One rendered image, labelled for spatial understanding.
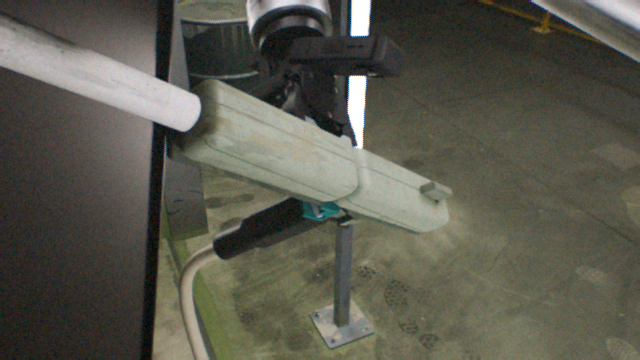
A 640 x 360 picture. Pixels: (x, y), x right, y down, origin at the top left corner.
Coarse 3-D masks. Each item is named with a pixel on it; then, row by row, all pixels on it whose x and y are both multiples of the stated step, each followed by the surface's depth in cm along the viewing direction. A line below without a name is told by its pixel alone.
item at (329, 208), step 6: (306, 204) 47; (324, 204) 45; (330, 204) 46; (336, 204) 47; (306, 210) 46; (312, 210) 47; (324, 210) 45; (330, 210) 46; (336, 210) 46; (306, 216) 46; (312, 216) 47; (324, 216) 47; (330, 216) 47
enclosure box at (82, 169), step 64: (0, 0) 44; (64, 0) 46; (128, 0) 48; (128, 64) 51; (0, 128) 49; (64, 128) 51; (128, 128) 54; (0, 192) 51; (64, 192) 54; (128, 192) 57; (0, 256) 55; (64, 256) 58; (128, 256) 61; (0, 320) 58; (64, 320) 61; (128, 320) 65
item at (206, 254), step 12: (204, 252) 58; (192, 264) 60; (180, 276) 62; (192, 276) 62; (180, 288) 63; (180, 300) 64; (192, 300) 65; (192, 312) 65; (192, 324) 66; (192, 336) 67; (192, 348) 68; (204, 348) 69
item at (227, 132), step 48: (0, 48) 25; (48, 48) 26; (96, 96) 29; (144, 96) 30; (192, 96) 33; (240, 96) 35; (192, 144) 33; (240, 144) 34; (288, 144) 37; (336, 144) 42; (288, 192) 42; (336, 192) 42; (384, 192) 45; (432, 192) 50; (240, 240) 54
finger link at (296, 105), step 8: (288, 88) 50; (296, 88) 49; (288, 96) 49; (296, 96) 49; (288, 104) 48; (296, 104) 48; (304, 104) 49; (288, 112) 48; (296, 112) 48; (304, 112) 49; (304, 120) 48
